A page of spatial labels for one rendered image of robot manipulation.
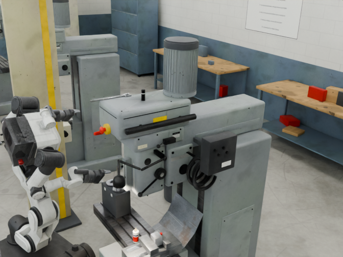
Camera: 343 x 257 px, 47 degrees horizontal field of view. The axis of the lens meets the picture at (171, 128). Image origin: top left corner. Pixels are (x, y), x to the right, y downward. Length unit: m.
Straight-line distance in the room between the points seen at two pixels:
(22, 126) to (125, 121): 0.71
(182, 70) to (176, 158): 0.53
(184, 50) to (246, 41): 5.40
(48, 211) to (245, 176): 1.35
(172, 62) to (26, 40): 1.80
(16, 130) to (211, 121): 1.17
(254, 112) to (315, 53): 3.98
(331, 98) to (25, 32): 4.05
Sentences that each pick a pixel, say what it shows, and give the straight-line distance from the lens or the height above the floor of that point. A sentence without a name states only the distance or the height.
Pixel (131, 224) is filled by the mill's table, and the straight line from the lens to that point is 2.83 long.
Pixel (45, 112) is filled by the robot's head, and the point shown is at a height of 1.76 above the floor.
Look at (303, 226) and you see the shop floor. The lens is 4.63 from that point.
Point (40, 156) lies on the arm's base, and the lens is 2.38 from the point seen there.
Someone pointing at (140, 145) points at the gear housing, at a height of 1.68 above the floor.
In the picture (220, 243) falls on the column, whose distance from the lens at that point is 2.83.
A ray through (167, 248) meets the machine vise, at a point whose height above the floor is 0.99.
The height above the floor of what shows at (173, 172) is 1.44.
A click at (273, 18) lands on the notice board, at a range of 7.08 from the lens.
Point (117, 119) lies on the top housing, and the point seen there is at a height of 1.85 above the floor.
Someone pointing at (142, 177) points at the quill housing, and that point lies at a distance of 2.29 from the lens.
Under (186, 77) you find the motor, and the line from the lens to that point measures 2.23.
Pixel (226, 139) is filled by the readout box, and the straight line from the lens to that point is 2.18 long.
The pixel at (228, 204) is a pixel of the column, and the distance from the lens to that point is 2.67.
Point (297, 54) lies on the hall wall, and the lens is 6.78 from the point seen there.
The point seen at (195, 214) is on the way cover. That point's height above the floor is 1.04.
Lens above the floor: 2.60
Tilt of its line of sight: 23 degrees down
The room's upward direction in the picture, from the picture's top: 2 degrees clockwise
